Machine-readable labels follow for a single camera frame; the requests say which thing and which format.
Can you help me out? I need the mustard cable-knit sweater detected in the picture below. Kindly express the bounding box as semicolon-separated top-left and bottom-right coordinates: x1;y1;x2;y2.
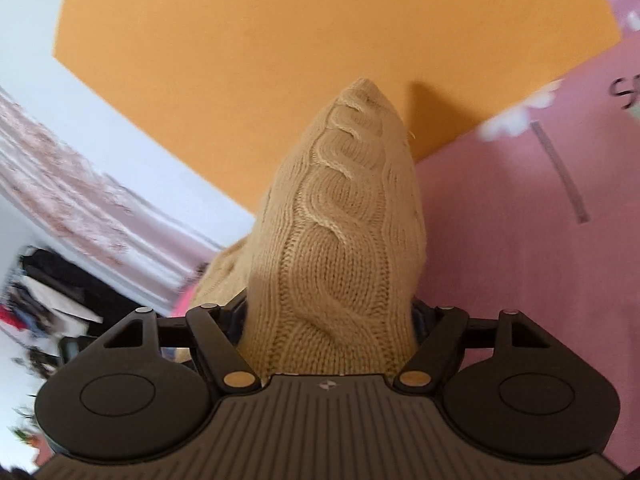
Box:
191;79;426;379

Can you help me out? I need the clothes rack with garments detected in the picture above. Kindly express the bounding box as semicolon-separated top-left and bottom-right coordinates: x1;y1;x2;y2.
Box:
1;245;139;354

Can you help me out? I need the potted green plant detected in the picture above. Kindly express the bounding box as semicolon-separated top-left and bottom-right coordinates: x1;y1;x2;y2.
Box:
10;346;58;448

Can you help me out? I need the pink printed bed sheet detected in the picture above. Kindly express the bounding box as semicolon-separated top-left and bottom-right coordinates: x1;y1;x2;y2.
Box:
418;0;639;469

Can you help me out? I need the silver lace-trimmed curtain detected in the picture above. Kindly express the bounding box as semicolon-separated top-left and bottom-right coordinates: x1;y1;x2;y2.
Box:
1;93;221;306

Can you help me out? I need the orange headboard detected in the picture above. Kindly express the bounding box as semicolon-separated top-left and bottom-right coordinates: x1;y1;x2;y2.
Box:
54;0;620;207

